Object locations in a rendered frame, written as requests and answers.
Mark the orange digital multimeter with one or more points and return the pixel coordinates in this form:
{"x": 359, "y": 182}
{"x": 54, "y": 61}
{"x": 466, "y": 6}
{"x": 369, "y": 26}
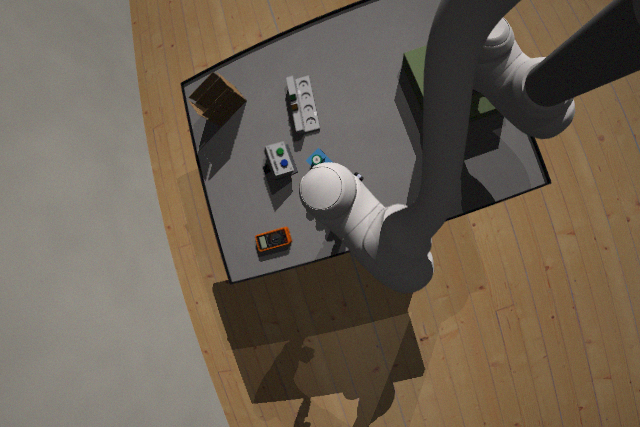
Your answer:
{"x": 273, "y": 239}

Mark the brown cardboard box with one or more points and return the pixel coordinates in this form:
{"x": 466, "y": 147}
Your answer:
{"x": 216, "y": 100}

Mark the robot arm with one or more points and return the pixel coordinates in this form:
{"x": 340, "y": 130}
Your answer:
{"x": 390, "y": 242}

